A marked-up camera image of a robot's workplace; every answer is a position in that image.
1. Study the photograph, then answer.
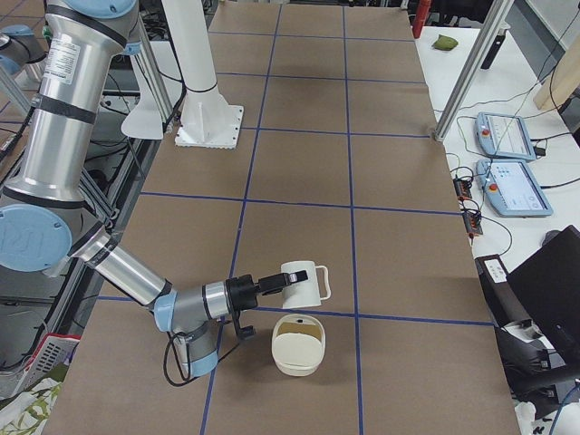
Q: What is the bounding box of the black monitor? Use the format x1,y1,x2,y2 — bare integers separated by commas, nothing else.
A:
507,225,579,363

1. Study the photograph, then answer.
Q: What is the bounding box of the blue teach pendant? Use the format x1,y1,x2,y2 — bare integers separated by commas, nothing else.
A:
475,111,536,161
476,159,553,218

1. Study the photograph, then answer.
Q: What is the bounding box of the near blue teach pendant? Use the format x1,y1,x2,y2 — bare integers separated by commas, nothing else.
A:
476,159,553,218

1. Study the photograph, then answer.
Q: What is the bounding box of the white curved paper sheet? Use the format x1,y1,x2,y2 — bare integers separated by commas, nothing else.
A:
121,91,164,140

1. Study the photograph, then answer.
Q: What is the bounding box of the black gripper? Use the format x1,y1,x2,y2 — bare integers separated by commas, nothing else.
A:
226,270,308,312

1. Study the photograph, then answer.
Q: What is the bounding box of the green cloth pouch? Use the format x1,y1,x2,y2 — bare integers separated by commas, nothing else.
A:
431,34,459,52

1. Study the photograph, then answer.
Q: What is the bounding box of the aluminium frame post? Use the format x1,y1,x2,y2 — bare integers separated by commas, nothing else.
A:
433,0,514,142

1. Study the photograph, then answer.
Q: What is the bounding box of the white cup with handle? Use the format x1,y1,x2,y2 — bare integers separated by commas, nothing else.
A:
280,260,332,309

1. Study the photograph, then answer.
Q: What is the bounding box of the white plastic basket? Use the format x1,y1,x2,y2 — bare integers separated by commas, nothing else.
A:
20,333,81,389

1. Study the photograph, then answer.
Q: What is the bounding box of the far blue teach pendant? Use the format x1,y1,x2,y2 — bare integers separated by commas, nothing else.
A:
475,111,536,161

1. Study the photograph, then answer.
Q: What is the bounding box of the red cylinder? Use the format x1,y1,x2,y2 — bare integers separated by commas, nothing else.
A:
411,0,431,39

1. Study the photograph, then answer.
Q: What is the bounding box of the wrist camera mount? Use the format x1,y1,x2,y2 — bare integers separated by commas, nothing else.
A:
231,311,256,342

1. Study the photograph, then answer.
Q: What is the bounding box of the wooden board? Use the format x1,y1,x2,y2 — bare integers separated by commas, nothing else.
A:
534,36,579,111

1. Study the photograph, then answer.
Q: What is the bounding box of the white pedestal column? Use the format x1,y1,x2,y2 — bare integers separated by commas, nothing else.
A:
162,0,244,150

